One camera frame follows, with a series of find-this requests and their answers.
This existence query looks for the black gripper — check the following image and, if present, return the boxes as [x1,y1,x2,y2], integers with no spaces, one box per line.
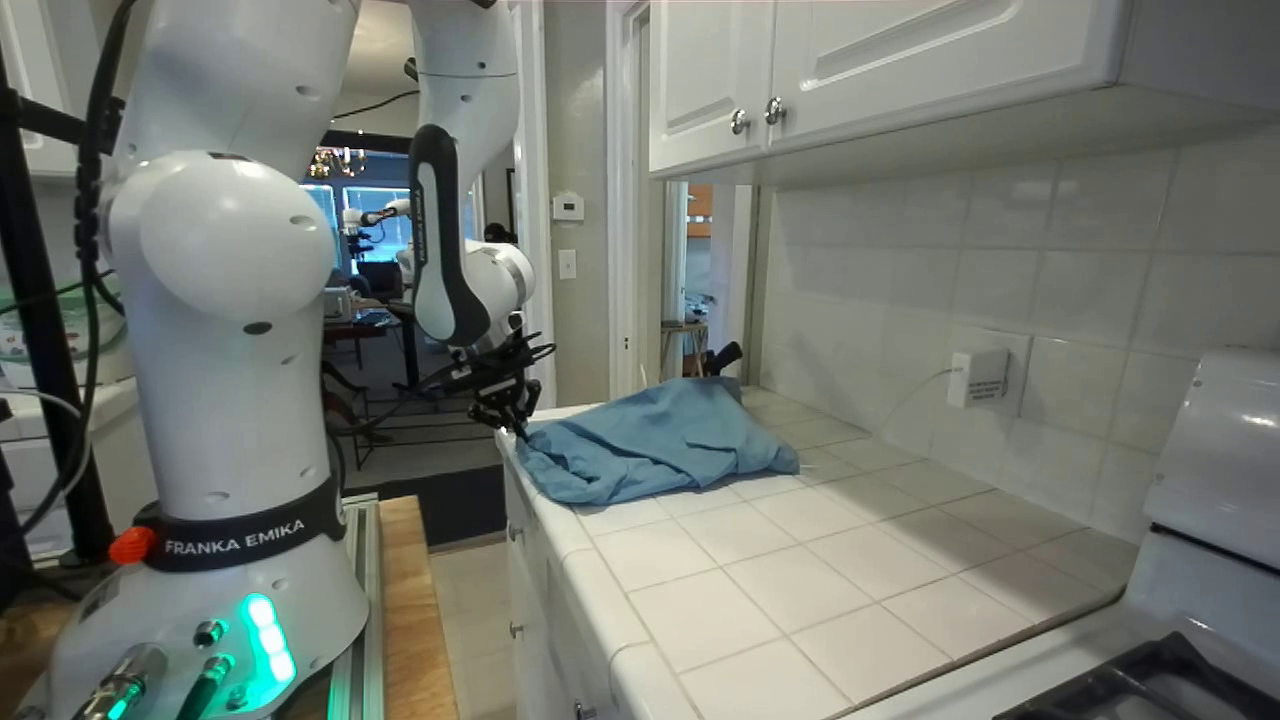
[458,328,556,440]

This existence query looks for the blue cloth towel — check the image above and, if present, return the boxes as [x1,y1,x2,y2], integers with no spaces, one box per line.
[511,375,806,514]

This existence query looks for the black clamp stand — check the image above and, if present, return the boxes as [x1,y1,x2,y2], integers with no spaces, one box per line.
[699,339,747,402]

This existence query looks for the lit computer monitor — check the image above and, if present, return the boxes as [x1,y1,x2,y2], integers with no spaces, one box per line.
[301,128,420,293]

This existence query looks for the wooden base board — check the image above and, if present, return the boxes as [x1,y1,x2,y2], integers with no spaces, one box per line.
[378,491,465,720]

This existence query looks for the black cast iron burner grate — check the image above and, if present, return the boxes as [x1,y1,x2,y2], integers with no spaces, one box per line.
[994,627,1280,720]

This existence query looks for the white gas stove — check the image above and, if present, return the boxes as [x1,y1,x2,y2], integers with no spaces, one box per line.
[854,346,1280,720]

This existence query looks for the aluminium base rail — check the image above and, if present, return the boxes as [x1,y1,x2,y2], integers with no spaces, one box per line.
[323,487,392,720]

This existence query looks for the black metal rack post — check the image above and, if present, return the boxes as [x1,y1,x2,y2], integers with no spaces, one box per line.
[0,51,122,573]

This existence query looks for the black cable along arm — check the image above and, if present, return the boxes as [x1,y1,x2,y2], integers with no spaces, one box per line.
[70,0,144,318]

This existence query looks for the white wall outlet plate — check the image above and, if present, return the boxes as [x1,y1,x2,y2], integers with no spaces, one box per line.
[946,328,1037,417]

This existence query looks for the white wall cabinet box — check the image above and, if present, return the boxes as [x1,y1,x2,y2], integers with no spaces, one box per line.
[646,0,1280,191]

